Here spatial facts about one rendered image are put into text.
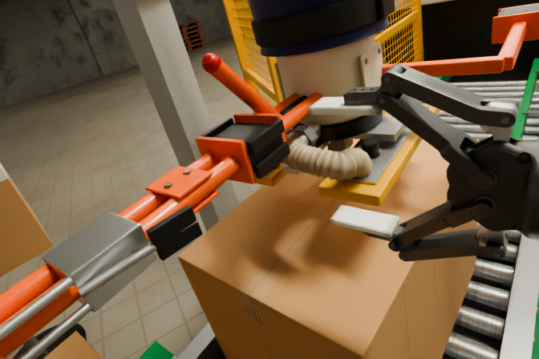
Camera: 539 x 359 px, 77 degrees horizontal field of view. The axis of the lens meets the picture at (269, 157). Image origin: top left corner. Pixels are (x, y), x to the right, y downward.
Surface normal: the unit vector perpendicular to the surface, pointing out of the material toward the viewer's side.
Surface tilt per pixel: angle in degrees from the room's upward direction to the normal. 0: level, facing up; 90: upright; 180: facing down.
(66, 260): 0
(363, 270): 0
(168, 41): 90
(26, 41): 90
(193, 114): 90
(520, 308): 0
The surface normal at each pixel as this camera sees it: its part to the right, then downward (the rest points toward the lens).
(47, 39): 0.47, 0.29
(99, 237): -0.24, -0.87
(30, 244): 0.67, 0.18
